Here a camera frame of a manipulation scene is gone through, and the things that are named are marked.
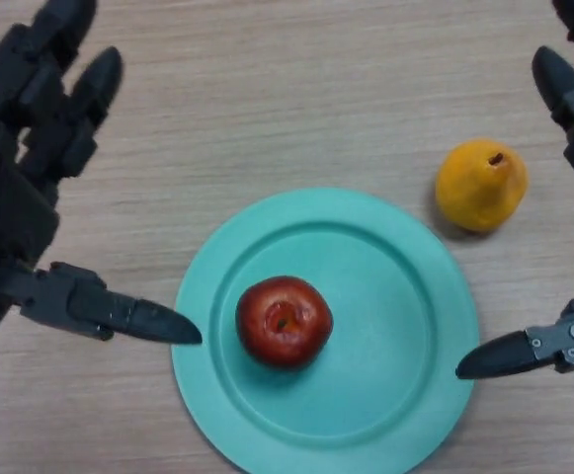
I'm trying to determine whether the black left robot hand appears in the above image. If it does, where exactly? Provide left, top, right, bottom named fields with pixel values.
left=0, top=0, right=204, bottom=347

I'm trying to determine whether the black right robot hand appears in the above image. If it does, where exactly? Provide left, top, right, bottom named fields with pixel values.
left=454, top=0, right=574, bottom=381

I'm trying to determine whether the red apple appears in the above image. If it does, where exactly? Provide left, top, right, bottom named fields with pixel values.
left=235, top=276, right=333, bottom=369

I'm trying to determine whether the green round plate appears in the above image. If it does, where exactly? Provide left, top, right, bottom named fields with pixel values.
left=170, top=187, right=480, bottom=474

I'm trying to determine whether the yellow pear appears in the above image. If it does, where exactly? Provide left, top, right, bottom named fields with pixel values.
left=435, top=137, right=529, bottom=234

